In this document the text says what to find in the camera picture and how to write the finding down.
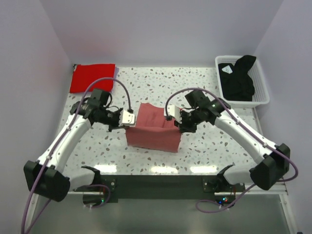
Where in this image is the aluminium rail frame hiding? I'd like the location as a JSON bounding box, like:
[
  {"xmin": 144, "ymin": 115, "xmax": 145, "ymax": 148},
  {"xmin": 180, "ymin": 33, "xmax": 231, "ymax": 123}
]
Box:
[{"xmin": 18, "ymin": 141, "xmax": 292, "ymax": 234}]

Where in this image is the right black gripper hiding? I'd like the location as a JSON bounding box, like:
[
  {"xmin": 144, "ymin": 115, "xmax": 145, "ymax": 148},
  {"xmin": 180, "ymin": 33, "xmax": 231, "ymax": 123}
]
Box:
[{"xmin": 175, "ymin": 108, "xmax": 203, "ymax": 134}]

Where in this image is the pink t shirt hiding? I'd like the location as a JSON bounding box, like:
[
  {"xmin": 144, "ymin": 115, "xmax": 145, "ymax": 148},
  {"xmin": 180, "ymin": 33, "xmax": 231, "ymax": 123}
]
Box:
[{"xmin": 125, "ymin": 103, "xmax": 181, "ymax": 153}]

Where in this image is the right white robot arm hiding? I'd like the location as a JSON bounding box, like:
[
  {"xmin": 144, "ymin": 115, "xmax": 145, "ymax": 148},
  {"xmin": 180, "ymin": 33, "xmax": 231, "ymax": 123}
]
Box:
[{"xmin": 164, "ymin": 89, "xmax": 291, "ymax": 192}]

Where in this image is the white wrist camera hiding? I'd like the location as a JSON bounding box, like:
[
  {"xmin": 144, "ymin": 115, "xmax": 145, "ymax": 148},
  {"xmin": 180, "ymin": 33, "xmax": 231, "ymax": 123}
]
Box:
[
  {"xmin": 119, "ymin": 110, "xmax": 136, "ymax": 127},
  {"xmin": 164, "ymin": 105, "xmax": 182, "ymax": 123}
]

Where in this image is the folded red t shirt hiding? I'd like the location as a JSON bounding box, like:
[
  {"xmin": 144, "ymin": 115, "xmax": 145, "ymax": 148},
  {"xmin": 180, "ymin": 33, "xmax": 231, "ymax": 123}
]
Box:
[{"xmin": 69, "ymin": 64, "xmax": 116, "ymax": 94}]

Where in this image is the black t shirt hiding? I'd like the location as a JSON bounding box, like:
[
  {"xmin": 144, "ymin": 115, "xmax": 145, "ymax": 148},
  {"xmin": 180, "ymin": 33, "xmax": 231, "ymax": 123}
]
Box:
[{"xmin": 218, "ymin": 55, "xmax": 256, "ymax": 101}]

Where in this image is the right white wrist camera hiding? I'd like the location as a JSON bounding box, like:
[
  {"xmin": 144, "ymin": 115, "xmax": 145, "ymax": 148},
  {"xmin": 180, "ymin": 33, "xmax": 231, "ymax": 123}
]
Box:
[{"xmin": 164, "ymin": 105, "xmax": 182, "ymax": 123}]

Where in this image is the white plastic basket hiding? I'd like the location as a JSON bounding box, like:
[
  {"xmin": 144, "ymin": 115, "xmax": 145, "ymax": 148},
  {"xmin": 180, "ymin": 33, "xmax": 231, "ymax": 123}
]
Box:
[{"xmin": 215, "ymin": 55, "xmax": 270, "ymax": 108}]

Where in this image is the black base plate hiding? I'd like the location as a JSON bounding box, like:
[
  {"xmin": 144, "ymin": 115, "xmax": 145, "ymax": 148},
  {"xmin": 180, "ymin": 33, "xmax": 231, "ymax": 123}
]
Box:
[{"xmin": 72, "ymin": 174, "xmax": 246, "ymax": 205}]

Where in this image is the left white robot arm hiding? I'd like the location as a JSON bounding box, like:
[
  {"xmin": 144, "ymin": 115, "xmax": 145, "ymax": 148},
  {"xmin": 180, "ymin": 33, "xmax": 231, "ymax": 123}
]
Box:
[{"xmin": 23, "ymin": 89, "xmax": 136, "ymax": 202}]

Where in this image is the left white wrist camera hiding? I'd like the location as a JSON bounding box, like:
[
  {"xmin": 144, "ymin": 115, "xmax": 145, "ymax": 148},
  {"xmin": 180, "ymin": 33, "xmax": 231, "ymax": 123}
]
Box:
[{"xmin": 119, "ymin": 110, "xmax": 136, "ymax": 127}]

